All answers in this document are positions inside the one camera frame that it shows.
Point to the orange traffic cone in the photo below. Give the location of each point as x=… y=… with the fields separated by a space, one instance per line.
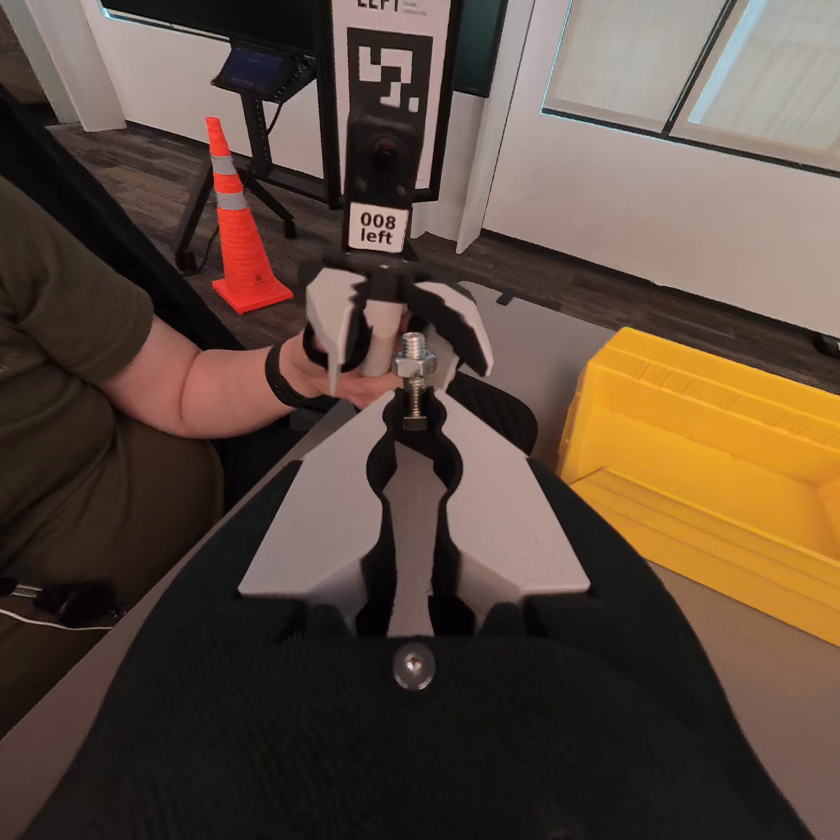
x=239 y=249

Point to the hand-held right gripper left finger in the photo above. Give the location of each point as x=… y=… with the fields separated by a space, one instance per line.
x=308 y=525

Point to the yellow plastic bin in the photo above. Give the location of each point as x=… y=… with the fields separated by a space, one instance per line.
x=709 y=459

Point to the small tablet screen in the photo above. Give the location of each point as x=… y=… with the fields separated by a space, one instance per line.
x=253 y=69

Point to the person's left hand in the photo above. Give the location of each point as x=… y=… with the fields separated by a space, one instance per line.
x=367 y=392

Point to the frosted glass window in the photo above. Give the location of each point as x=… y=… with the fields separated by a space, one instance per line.
x=623 y=59

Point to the black office chair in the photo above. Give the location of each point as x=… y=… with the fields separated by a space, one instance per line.
x=131 y=249

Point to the black wristband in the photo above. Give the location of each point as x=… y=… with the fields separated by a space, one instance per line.
x=274 y=377

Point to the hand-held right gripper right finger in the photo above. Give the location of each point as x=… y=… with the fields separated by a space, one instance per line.
x=518 y=525

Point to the steel hex bolt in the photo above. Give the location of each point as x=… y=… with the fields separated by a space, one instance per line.
x=413 y=394

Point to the black display stand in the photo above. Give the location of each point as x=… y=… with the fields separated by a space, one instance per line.
x=257 y=138

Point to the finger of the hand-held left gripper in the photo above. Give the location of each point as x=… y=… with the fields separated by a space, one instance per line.
x=469 y=321
x=325 y=308

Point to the black quilted pad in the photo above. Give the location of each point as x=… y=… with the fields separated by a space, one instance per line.
x=499 y=413

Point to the small black device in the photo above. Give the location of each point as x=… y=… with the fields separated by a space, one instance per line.
x=75 y=604

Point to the steel hex nut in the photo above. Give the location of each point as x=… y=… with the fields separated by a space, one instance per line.
x=415 y=363

